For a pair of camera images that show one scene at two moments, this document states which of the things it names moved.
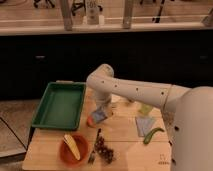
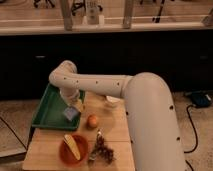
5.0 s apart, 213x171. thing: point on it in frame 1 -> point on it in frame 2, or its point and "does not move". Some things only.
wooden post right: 127,14 does not move
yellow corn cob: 73,146 does not move
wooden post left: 66,12 does not move
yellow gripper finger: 110,112 -> 79,105
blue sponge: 99,115 -> 71,113
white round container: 115,98 does not move
